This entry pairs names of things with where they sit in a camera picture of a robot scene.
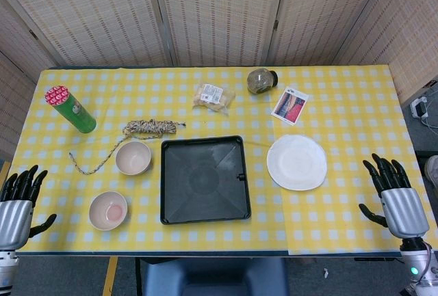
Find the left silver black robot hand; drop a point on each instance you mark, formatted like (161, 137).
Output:
(15, 207)

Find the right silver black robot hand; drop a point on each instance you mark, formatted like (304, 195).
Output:
(405, 212)

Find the pink bowl with red stain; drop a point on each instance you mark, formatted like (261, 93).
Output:
(108, 210)

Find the white round plate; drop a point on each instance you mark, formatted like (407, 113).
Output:
(297, 162)

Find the plain pink bowl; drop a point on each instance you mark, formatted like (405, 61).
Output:
(133, 157)

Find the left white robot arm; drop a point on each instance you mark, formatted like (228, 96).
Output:
(6, 268)

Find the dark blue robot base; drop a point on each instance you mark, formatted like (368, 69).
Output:
(215, 277)

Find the black square plastic tray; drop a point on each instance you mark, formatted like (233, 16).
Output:
(205, 181)

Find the grey shoe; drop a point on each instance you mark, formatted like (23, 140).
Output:
(432, 170)

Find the white power adapter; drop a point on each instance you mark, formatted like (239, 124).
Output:
(419, 107)

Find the yellow white checked tablecloth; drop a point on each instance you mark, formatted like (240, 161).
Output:
(359, 111)

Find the green cylinder can red lid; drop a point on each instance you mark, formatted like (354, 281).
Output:
(72, 111)

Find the white card with red picture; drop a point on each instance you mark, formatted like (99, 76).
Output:
(290, 105)

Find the round glass jar black lid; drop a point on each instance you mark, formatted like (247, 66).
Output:
(260, 81)

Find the clear bag of snacks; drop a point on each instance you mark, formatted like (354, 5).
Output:
(214, 98)

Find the woven folding screen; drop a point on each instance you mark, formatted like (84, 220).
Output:
(219, 15)

